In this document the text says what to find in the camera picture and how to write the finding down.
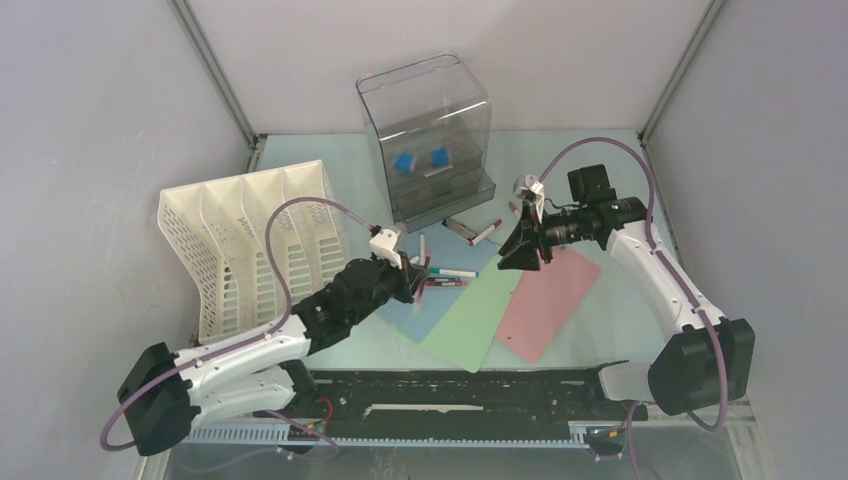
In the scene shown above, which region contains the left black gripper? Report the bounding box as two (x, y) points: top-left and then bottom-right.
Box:
(348, 251), (428, 326)

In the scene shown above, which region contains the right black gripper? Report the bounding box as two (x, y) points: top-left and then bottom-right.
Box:
(497, 200), (590, 273)

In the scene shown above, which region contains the orange red pen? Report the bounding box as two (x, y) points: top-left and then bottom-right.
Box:
(425, 280), (468, 287)

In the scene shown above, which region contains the blue eraser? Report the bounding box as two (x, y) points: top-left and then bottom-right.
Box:
(430, 148), (451, 168)
(394, 153), (417, 175)

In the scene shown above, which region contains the clear plastic drawer box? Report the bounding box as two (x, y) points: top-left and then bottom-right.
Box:
(355, 52), (496, 233)

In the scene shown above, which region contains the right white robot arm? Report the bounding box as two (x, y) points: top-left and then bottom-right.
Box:
(498, 165), (756, 418)

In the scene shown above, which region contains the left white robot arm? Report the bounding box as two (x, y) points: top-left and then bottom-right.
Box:
(117, 257), (428, 456)

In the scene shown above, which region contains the dark red cap marker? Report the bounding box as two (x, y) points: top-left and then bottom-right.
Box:
(469, 219), (502, 246)

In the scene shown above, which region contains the teal cap marker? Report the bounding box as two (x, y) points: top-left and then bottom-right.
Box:
(429, 267), (479, 278)

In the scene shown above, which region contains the purple cap marker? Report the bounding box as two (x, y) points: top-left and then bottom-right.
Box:
(419, 233), (427, 265)

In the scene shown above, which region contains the pink clipboard sheet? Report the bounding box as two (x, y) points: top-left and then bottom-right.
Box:
(495, 248), (601, 363)

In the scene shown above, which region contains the blue clipboard sheet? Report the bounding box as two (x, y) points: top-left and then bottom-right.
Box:
(376, 224), (496, 343)

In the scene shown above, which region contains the metal clipboard clip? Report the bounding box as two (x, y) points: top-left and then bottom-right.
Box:
(442, 218), (476, 243)

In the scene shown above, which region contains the green clipboard sheet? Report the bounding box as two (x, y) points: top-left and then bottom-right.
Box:
(394, 254), (521, 373)

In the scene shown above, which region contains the white plastic file rack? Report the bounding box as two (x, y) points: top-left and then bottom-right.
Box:
(157, 160), (349, 345)

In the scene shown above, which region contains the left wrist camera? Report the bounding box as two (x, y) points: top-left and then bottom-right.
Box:
(369, 225), (403, 269)

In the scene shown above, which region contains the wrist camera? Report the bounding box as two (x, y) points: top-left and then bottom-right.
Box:
(369, 225), (403, 269)
(513, 175), (545, 218)

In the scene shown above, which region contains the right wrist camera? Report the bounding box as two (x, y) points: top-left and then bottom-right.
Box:
(513, 175), (545, 218)

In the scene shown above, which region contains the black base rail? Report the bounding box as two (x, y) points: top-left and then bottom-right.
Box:
(281, 368), (630, 444)

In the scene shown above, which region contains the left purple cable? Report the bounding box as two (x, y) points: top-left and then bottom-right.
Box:
(99, 197), (386, 462)

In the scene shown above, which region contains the purple cable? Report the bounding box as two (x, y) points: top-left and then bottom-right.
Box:
(536, 137), (730, 480)
(99, 197), (386, 462)

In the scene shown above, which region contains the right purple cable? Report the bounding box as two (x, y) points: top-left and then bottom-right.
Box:
(536, 137), (730, 480)

